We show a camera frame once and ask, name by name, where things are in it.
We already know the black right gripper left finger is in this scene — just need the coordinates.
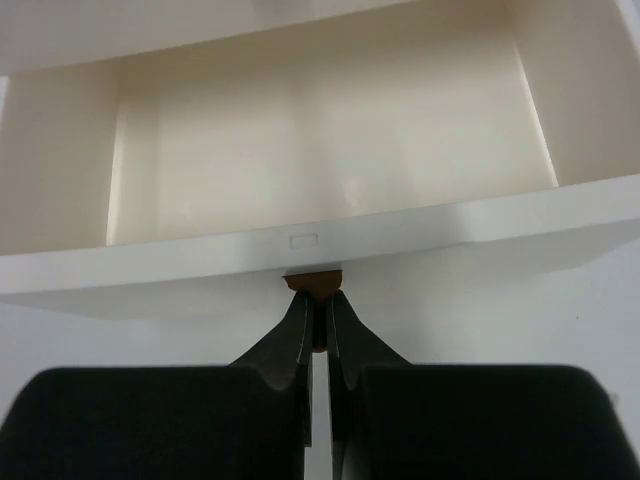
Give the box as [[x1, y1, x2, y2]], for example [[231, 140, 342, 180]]
[[224, 292, 313, 448]]

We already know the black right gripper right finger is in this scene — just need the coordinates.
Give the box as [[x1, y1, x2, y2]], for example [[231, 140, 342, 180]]
[[325, 290, 411, 479]]

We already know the white drawer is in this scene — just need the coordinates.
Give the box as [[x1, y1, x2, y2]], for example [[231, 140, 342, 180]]
[[1, 1, 639, 320]]

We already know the white drawer organizer cabinet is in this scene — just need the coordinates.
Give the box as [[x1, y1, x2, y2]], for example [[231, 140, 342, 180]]
[[1, 1, 639, 76]]

